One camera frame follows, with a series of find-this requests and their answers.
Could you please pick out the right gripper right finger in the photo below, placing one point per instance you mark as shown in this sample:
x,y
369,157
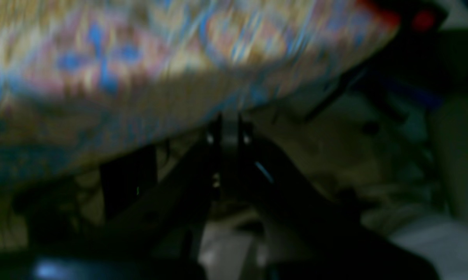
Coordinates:
x,y
340,248

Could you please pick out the patterned tablecloth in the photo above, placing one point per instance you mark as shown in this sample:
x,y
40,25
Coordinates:
x,y
82,81

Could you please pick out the red black clamp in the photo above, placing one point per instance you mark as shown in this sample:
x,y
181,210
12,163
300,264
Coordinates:
x,y
413,16

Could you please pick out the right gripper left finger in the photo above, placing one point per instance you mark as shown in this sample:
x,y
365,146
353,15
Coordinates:
x,y
159,236

